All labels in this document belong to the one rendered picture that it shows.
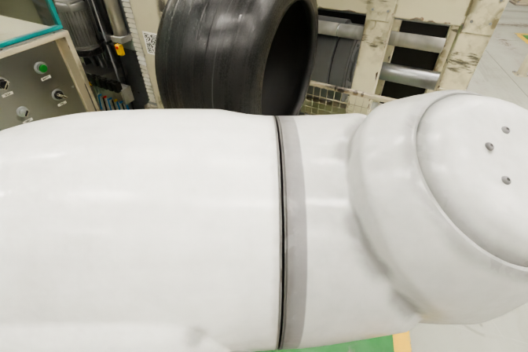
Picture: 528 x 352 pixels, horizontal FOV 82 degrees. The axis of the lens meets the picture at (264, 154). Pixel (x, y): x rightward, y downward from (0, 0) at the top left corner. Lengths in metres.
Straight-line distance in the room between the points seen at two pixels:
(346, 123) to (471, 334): 1.82
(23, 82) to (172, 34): 0.56
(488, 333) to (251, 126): 1.89
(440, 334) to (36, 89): 1.95
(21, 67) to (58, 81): 0.11
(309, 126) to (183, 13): 0.67
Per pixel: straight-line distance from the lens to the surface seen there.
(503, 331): 2.03
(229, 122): 0.15
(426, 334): 1.84
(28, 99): 1.21
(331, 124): 0.16
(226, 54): 0.71
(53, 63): 1.23
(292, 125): 0.15
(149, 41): 1.11
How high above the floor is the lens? 1.58
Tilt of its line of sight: 40 degrees down
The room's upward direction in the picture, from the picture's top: straight up
